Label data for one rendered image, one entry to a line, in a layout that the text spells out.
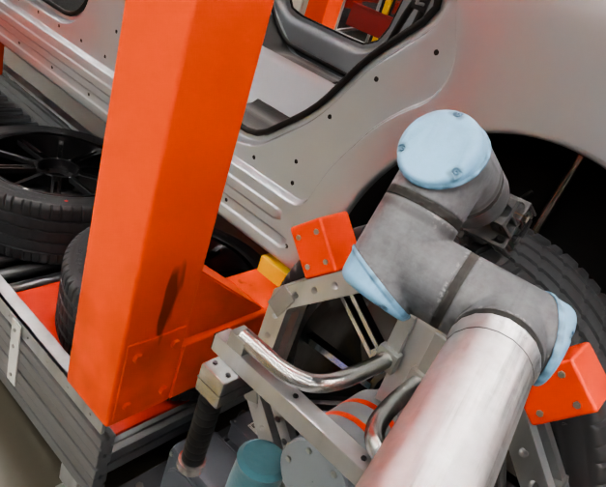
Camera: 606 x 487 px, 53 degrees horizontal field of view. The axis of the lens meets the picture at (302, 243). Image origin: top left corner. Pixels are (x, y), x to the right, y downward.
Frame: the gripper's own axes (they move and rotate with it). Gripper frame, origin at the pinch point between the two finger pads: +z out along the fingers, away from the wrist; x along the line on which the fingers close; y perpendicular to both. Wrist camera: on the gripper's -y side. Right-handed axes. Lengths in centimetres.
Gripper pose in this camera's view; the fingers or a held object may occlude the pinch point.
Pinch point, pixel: (489, 230)
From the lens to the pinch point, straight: 98.7
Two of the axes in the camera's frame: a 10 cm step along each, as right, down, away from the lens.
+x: 5.1, -8.6, -0.2
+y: 7.3, 4.5, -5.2
